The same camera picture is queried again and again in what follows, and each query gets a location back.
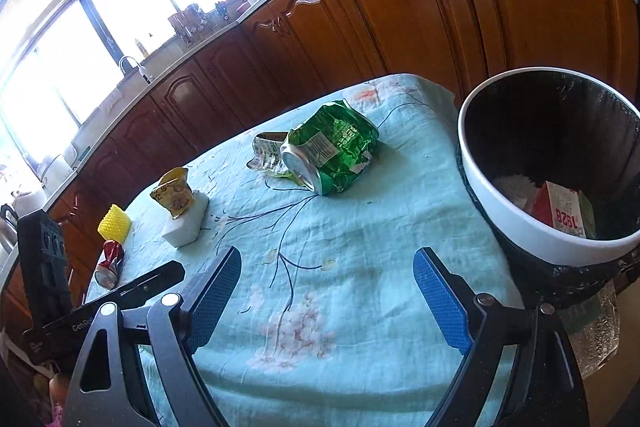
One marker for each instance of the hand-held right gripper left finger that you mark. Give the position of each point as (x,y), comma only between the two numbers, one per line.
(212,302)

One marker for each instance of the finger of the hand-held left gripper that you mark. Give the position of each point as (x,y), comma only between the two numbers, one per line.
(145,284)

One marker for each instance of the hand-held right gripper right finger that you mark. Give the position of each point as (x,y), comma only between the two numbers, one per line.
(442,302)

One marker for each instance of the white rimmed trash bin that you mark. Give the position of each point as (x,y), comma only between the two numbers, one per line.
(505,217)

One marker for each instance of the white foam fruit net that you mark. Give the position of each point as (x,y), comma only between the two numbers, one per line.
(515,189)

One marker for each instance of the red white carton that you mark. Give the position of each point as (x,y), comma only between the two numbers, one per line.
(557,207)

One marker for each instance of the green drink carton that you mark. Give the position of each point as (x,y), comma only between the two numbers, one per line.
(589,219)

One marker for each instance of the crushed green can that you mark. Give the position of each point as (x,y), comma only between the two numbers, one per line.
(335,147)

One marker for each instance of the crushed red can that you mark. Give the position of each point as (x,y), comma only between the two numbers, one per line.
(110,264)

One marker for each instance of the yellow foam net sleeve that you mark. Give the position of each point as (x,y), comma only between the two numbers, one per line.
(115,223)

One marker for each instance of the white foam block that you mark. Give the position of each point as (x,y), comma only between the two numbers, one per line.
(187,224)

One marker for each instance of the yellow green snack packet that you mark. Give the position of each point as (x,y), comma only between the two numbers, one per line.
(175,192)

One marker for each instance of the clear plastic bag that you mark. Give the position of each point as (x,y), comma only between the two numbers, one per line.
(592,327)

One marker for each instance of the green white packet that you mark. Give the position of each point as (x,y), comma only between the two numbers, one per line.
(265,152)

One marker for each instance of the sink faucet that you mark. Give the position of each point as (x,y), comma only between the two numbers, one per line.
(135,68)

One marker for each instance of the small yellow bottle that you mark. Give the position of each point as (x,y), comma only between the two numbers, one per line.
(140,49)

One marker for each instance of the kitchen window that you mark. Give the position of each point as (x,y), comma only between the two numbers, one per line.
(90,22)

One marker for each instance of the white kitchen countertop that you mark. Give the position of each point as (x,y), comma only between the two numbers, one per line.
(210,37)

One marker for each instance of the utensil rack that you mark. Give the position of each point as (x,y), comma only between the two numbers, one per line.
(189,23)

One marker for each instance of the wooden lower cabinets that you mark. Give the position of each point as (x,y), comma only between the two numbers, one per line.
(400,17)

